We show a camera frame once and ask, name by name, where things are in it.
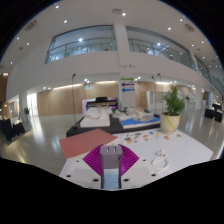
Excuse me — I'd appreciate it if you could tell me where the pink rectangular mat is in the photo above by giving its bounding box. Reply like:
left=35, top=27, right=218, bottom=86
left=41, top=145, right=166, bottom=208
left=59, top=128, right=119, bottom=160

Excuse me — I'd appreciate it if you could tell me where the dark covered tables group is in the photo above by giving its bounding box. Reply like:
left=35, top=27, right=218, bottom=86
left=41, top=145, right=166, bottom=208
left=0, top=118, right=26, bottom=141
left=203, top=103, right=224, bottom=123

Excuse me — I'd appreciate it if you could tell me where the purple-grey charger block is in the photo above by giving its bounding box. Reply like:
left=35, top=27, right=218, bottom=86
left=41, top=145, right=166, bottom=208
left=99, top=144, right=124, bottom=190

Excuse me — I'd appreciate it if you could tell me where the direction sign with arrows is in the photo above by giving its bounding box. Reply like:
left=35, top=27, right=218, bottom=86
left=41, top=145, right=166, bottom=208
left=120, top=77, right=136, bottom=93

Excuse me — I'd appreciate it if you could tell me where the colourful sticker sheet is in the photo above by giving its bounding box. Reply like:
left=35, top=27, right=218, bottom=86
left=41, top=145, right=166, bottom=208
left=121, top=130, right=168, bottom=144

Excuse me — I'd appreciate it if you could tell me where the white display model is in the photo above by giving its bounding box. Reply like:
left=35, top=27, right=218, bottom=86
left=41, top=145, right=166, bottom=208
left=80, top=107, right=111, bottom=128

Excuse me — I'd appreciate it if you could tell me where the potted plant in striped pot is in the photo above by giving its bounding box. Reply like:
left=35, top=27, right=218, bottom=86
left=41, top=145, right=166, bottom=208
left=159, top=85, right=186, bottom=135

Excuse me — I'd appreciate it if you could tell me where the black piano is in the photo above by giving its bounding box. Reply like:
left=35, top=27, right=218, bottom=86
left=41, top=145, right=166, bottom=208
left=85, top=96, right=119, bottom=111

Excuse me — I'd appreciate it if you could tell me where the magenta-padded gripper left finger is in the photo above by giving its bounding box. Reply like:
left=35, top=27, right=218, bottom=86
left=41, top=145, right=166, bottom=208
left=64, top=144, right=103, bottom=189

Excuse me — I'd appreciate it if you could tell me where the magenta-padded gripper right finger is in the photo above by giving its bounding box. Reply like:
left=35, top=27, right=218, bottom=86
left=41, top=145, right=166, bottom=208
left=119, top=144, right=158, bottom=189

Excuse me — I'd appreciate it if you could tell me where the black floor lamp stand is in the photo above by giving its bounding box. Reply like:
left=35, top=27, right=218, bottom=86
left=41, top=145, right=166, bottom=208
left=157, top=73, right=164, bottom=114
left=71, top=73, right=81, bottom=129
left=151, top=74, right=158, bottom=113

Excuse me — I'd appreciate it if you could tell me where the black display table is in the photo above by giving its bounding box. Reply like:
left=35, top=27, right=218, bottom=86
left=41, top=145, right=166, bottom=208
left=65, top=114, right=164, bottom=138

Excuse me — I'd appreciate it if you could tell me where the blue display mat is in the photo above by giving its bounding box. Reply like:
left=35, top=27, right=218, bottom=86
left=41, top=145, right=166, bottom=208
left=119, top=114, right=161, bottom=129

